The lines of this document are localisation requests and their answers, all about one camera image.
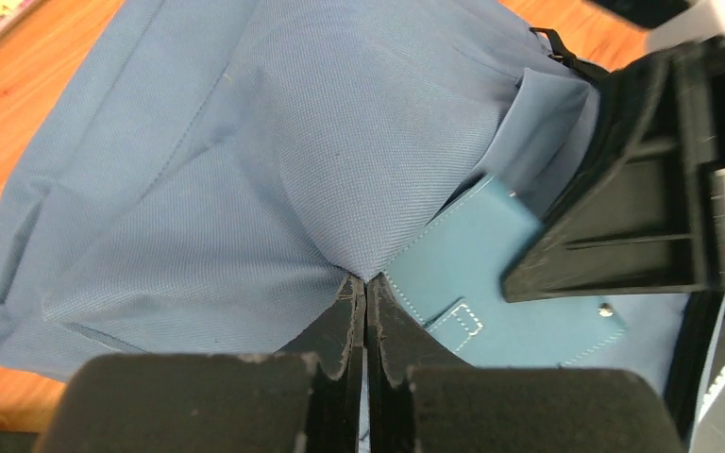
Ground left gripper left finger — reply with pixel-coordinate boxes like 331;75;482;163
36;277;365;452

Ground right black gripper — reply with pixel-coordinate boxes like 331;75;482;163
502;37;725;303

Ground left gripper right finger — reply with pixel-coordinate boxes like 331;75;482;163
367;277;684;452

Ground small teal wallet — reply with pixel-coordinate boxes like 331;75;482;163
383;177;626;367

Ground blue-grey fabric backpack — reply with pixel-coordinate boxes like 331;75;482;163
0;0;725;439

